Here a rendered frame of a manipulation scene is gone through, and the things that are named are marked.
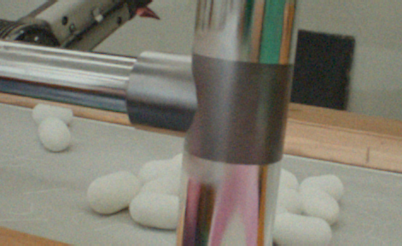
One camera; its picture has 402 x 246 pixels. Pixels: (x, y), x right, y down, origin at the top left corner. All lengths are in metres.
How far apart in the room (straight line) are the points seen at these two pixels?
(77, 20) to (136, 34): 1.69
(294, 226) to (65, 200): 0.13
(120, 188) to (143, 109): 0.22
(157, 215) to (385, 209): 0.16
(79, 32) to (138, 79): 0.86
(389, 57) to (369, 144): 1.89
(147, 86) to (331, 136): 0.41
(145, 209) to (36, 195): 0.08
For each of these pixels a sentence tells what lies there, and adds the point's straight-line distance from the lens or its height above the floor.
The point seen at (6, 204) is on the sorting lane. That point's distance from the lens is 0.38.
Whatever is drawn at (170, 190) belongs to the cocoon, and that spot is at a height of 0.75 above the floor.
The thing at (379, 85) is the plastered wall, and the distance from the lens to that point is 2.44.
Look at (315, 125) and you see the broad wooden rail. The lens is 0.56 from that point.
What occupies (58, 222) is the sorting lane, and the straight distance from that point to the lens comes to 0.36.
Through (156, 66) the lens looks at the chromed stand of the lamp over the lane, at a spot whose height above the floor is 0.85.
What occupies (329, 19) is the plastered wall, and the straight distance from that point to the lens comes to 2.46.
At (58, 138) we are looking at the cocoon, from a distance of 0.49.
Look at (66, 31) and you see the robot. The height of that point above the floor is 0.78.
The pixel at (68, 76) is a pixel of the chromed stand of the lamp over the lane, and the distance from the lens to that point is 0.17.
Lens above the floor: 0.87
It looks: 11 degrees down
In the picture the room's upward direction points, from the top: 7 degrees clockwise
